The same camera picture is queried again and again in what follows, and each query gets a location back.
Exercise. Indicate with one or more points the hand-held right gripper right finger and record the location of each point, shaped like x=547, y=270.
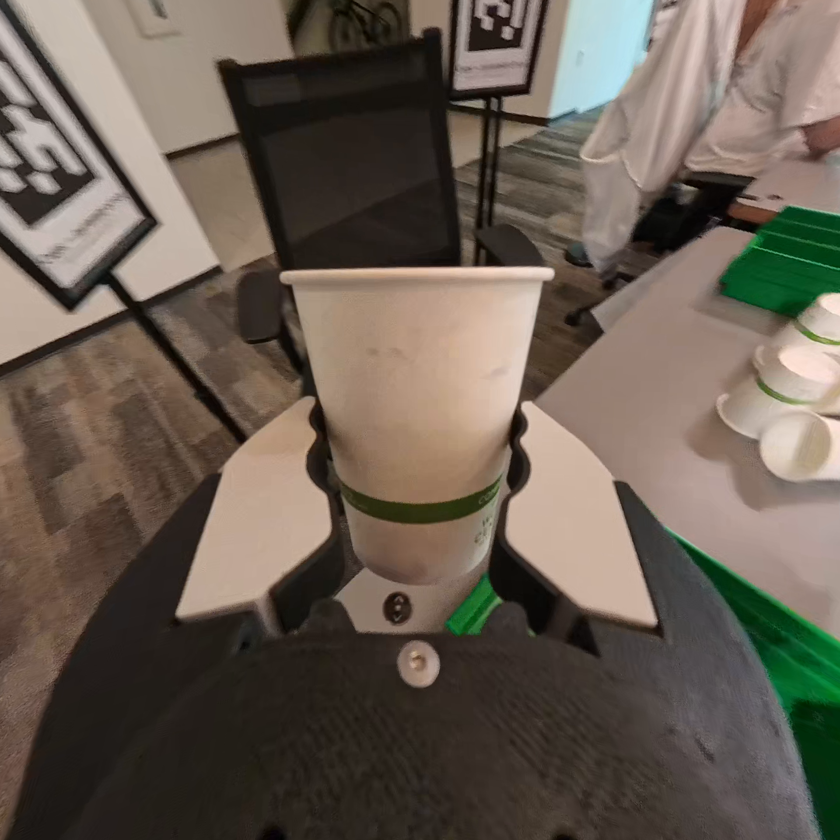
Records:
x=571, y=531

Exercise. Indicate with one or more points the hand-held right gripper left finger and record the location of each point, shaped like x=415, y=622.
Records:
x=262, y=525

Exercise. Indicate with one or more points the white paper cup green band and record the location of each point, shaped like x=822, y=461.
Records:
x=807, y=374
x=413, y=394
x=797, y=449
x=817, y=315

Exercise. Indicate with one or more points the green plastic bin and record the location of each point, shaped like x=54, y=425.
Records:
x=774, y=262
x=787, y=656

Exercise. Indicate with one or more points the round black desk grommet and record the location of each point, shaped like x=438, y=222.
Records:
x=397, y=607

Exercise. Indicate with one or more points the black mesh office chair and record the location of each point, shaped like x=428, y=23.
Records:
x=341, y=164

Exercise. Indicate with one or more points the code poster on black stand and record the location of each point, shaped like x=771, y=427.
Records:
x=499, y=39
x=52, y=164

